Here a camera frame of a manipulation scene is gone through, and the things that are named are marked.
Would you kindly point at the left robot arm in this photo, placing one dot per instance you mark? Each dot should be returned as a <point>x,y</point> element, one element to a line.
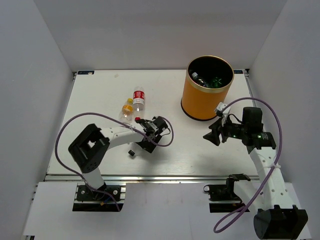
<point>91,145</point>

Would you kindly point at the clear unlabelled bottle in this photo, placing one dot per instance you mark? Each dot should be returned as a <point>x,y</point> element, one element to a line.
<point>199,80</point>

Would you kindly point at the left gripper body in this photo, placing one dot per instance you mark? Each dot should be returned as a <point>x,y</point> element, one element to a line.
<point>148,146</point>

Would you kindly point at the orange cylindrical bin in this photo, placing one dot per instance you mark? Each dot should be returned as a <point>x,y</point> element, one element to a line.
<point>198,102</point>

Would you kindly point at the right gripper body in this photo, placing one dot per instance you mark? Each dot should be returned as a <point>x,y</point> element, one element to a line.
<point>233,130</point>

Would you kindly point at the yellow cap small bottle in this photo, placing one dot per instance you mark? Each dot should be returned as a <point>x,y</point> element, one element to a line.
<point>126,113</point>

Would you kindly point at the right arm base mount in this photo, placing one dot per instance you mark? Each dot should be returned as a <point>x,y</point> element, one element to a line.
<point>222,198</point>

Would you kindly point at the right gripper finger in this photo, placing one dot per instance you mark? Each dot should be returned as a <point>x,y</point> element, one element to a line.
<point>216,126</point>
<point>213,137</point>

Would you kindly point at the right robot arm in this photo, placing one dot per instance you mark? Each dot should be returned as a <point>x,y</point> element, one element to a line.
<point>276,216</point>

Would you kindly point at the green soda bottle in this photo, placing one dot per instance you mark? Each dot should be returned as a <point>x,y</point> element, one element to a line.
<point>216,83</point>

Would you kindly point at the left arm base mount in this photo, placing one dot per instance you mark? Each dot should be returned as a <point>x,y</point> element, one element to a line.
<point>86,200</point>

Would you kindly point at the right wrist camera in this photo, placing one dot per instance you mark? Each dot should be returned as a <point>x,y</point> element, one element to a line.
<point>222,110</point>

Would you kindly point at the red label clear bottle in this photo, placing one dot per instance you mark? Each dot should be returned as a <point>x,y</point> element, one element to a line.
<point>138,102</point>

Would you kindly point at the black label clear bottle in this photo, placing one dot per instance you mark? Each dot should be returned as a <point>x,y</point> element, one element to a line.
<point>131,153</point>

